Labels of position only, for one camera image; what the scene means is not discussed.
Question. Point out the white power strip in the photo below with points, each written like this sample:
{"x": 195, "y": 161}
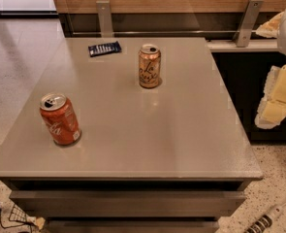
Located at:
{"x": 266, "y": 220}

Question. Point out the grey drawer cabinet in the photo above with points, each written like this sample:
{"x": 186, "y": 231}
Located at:
{"x": 172, "y": 159}

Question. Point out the orange LaCroix can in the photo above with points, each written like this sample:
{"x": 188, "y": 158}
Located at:
{"x": 149, "y": 66}

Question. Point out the red coke can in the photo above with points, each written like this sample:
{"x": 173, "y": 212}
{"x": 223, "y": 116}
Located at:
{"x": 60, "y": 118}

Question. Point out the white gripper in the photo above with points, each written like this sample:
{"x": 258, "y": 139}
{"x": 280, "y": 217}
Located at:
{"x": 272, "y": 109}

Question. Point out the right metal bracket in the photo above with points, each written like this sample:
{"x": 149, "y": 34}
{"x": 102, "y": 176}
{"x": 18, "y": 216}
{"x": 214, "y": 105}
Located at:
{"x": 243, "y": 34}

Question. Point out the metal bracket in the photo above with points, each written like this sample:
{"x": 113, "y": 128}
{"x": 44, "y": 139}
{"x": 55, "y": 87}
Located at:
{"x": 105, "y": 20}
{"x": 243, "y": 34}

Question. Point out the left metal bracket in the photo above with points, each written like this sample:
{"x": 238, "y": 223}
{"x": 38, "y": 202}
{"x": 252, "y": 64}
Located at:
{"x": 105, "y": 20}

